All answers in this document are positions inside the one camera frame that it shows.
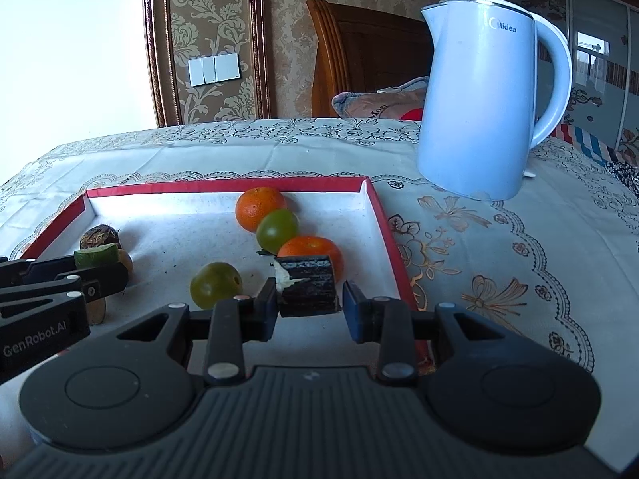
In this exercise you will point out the pink pillow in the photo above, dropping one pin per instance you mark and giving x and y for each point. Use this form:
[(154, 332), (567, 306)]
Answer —
[(374, 102)]

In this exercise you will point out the white electric kettle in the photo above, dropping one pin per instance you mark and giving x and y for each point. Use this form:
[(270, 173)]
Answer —
[(474, 110)]

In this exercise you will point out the red shallow cardboard box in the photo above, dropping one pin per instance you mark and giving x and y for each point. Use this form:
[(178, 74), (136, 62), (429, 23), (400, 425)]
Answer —
[(189, 232)]

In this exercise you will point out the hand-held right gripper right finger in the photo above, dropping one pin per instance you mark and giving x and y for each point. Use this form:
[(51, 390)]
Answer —
[(355, 312)]

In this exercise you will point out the green cucumber piece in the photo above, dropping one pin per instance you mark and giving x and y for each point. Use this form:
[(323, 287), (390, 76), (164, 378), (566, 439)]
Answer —
[(95, 255)]

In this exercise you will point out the dark floral cloth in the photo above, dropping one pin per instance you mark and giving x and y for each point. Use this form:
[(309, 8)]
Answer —
[(626, 174)]

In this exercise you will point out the white lace tablecloth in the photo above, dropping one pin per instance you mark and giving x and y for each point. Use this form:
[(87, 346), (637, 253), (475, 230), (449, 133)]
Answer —
[(499, 259)]

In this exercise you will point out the striped blanket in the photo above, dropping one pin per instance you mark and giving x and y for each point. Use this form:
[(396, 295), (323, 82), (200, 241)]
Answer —
[(584, 142)]

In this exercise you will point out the orange mandarin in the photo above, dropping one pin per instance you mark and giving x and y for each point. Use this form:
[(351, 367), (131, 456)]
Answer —
[(312, 248), (254, 207)]

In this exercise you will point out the white wall light switch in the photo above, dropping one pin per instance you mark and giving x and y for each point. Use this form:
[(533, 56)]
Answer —
[(213, 70)]

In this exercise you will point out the yellow-brown potato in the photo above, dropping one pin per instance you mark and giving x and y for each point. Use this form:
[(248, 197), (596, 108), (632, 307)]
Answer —
[(98, 312)]

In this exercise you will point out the wooden bed headboard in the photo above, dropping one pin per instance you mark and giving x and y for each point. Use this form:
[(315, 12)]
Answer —
[(369, 50)]

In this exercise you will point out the floral glass wardrobe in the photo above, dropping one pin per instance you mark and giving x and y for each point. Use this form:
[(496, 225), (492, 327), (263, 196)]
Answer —
[(599, 25)]

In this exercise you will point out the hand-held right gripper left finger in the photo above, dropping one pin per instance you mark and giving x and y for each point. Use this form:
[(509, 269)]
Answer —
[(267, 314)]

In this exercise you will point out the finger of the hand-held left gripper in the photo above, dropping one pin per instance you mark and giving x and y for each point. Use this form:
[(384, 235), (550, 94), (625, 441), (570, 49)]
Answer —
[(40, 268), (105, 279)]

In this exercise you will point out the brown wall moulding frame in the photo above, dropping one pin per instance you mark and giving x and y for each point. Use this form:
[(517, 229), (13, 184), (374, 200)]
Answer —
[(209, 20)]

